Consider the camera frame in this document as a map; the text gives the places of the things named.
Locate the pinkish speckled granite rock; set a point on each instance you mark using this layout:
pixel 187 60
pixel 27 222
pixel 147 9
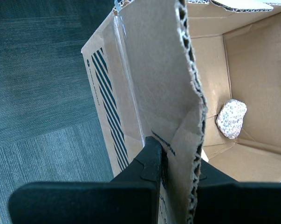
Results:
pixel 231 119

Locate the brown cardboard box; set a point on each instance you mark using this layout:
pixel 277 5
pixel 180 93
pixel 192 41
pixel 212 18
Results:
pixel 154 70

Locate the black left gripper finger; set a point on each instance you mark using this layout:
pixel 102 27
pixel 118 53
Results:
pixel 84 203
pixel 242 203

